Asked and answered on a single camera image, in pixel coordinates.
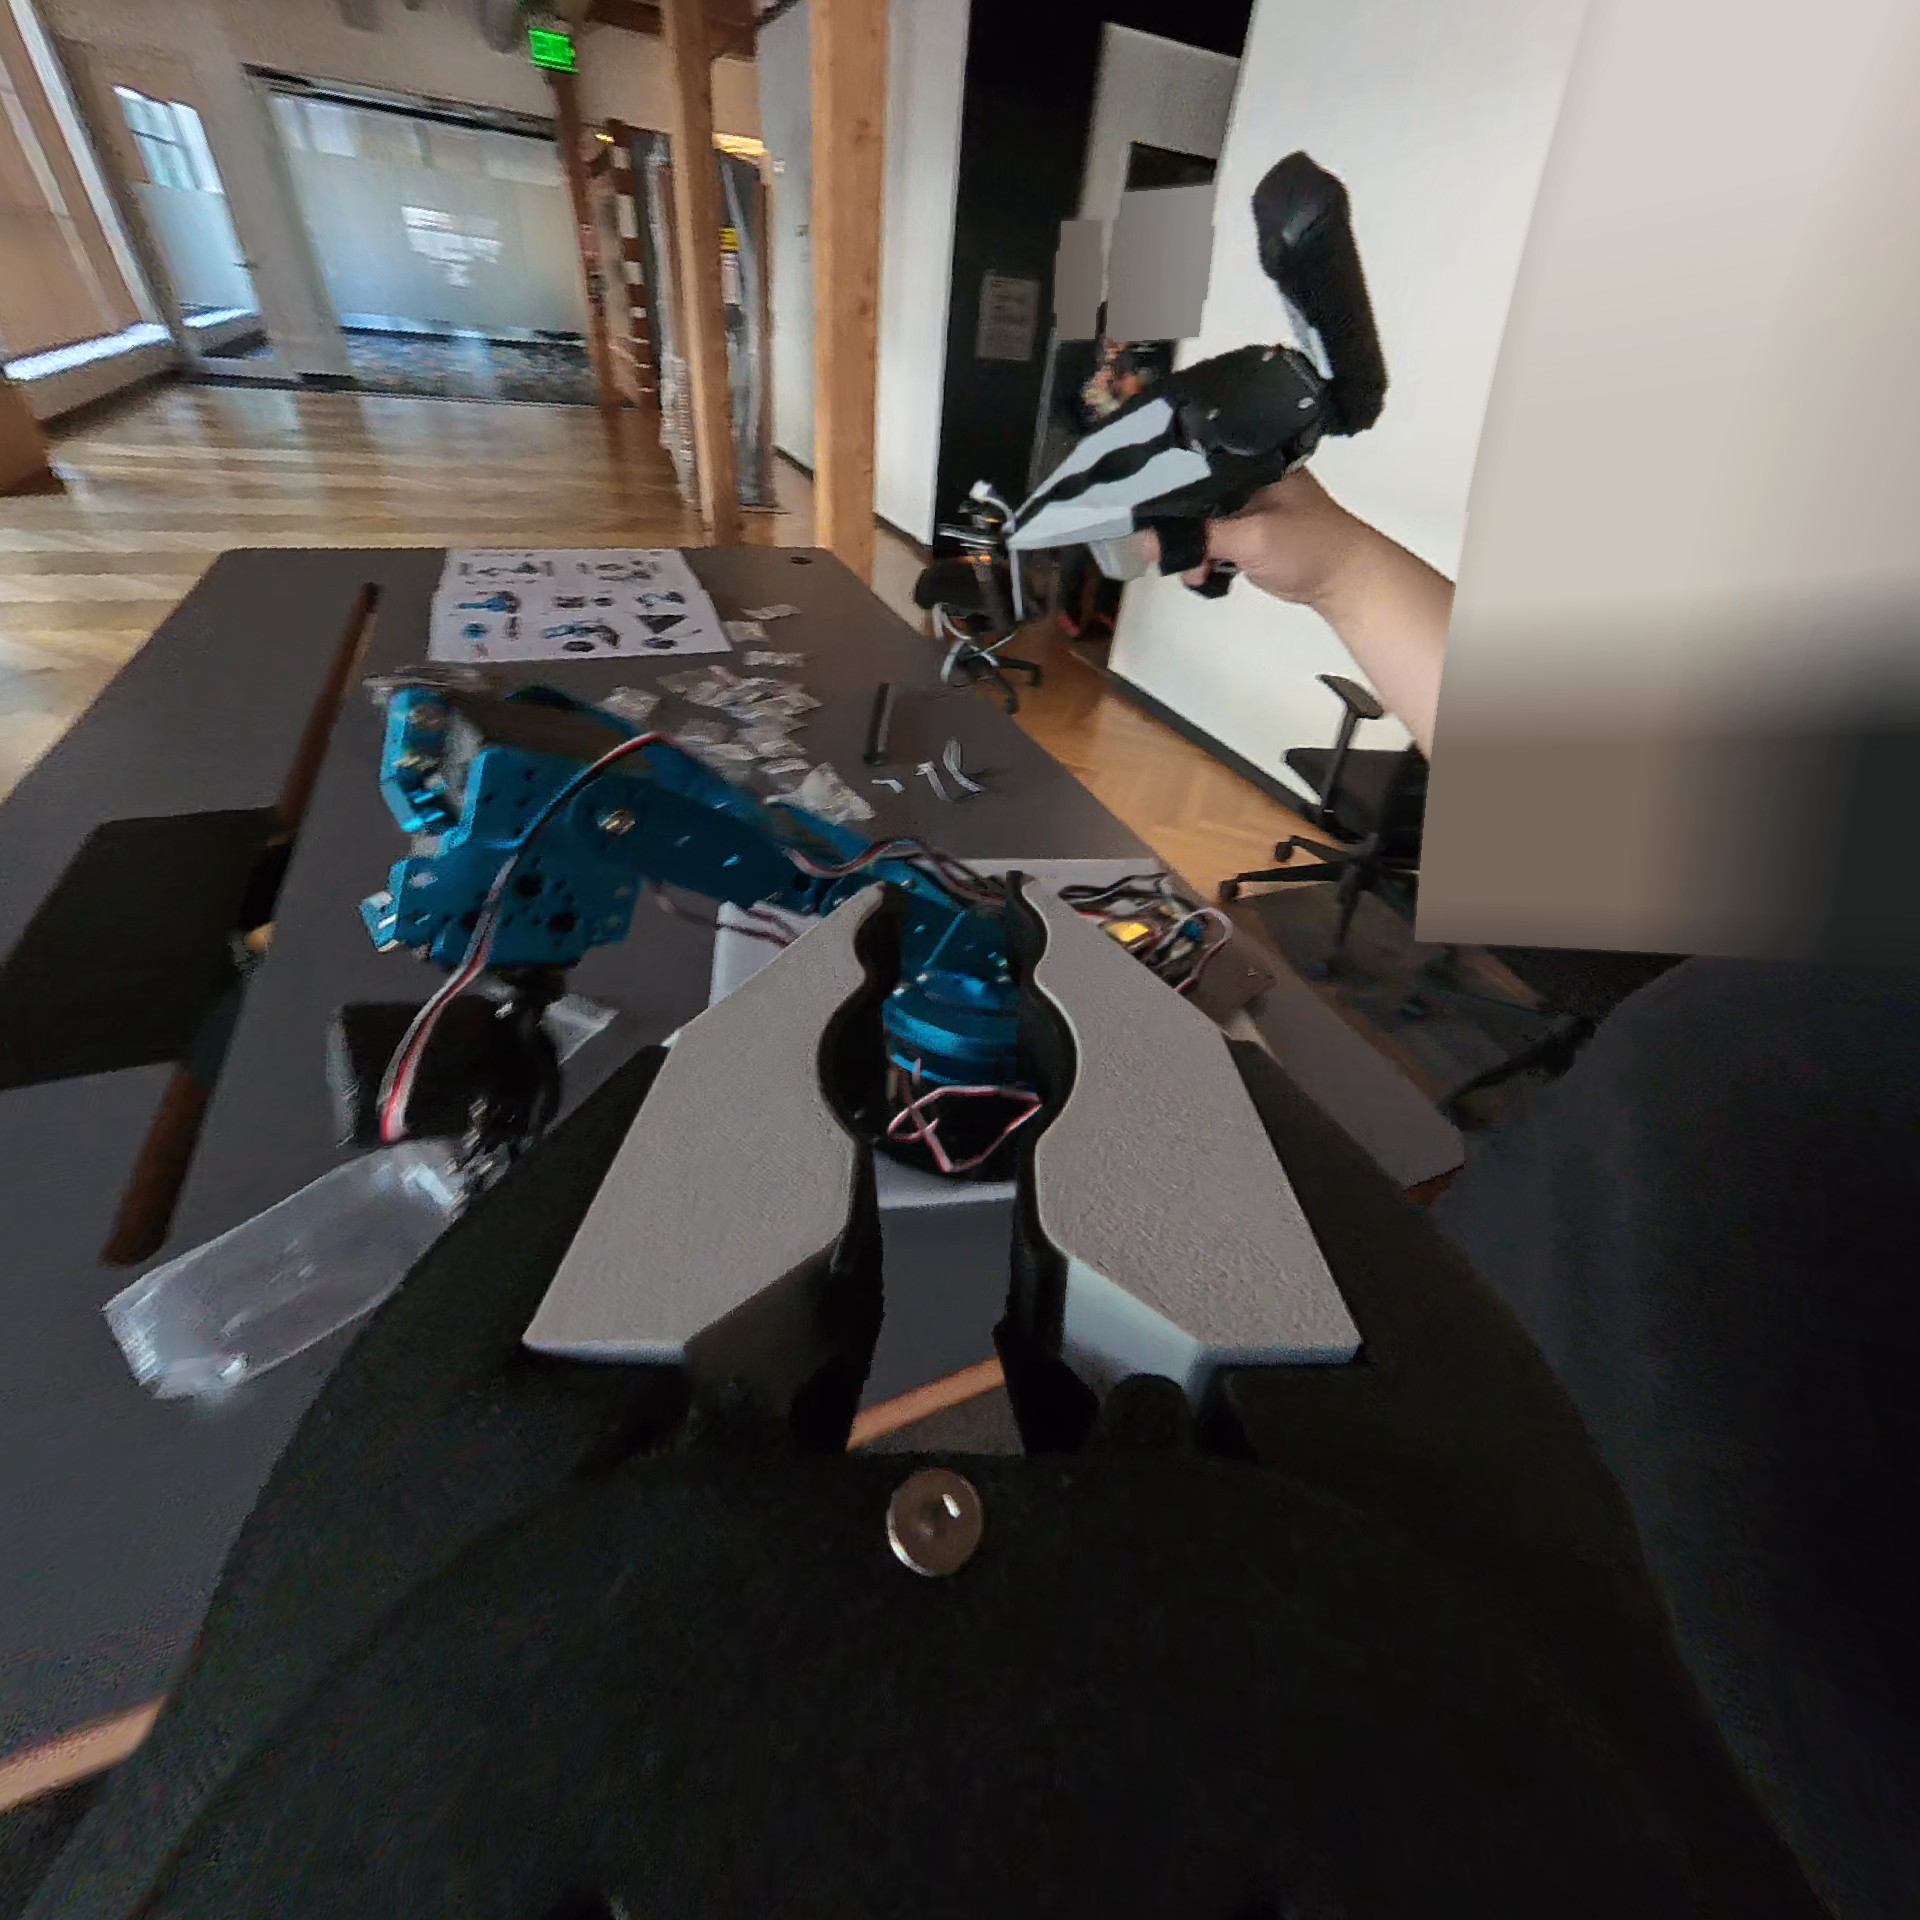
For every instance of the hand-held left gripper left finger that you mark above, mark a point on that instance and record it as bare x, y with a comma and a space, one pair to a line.
704, 1185

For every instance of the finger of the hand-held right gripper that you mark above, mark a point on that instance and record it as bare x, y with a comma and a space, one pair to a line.
1125, 436
1110, 505

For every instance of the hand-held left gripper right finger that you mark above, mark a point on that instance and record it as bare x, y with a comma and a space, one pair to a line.
1185, 1185

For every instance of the blue toy robot arm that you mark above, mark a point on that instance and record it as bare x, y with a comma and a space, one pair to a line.
511, 839

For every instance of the person's right hand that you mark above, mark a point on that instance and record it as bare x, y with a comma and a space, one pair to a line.
1307, 540

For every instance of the black office chair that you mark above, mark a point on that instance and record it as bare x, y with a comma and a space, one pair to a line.
991, 599
1350, 810

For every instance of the white foam sheet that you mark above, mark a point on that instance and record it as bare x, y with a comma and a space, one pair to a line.
945, 1194

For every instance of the robot control circuit board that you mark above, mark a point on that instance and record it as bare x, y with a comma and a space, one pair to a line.
1172, 939

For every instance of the black cylindrical tool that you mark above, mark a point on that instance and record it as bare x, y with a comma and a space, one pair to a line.
878, 722

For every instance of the large clear plastic bag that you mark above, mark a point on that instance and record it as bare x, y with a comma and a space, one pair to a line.
285, 1261

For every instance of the printed instruction sheet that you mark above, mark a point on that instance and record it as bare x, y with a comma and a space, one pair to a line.
571, 599

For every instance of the person's dark shirt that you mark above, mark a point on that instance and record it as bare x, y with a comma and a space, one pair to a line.
1724, 1425

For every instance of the green exit sign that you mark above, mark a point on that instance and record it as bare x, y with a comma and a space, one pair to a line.
551, 44

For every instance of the frosted glass door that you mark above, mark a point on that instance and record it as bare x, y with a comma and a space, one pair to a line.
436, 226

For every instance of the framed wall notice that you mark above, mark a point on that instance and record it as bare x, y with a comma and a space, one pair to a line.
1007, 317

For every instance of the thick wooden support post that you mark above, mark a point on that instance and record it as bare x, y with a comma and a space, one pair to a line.
849, 300

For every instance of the thin wooden support post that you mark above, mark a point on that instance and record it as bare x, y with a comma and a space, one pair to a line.
704, 300

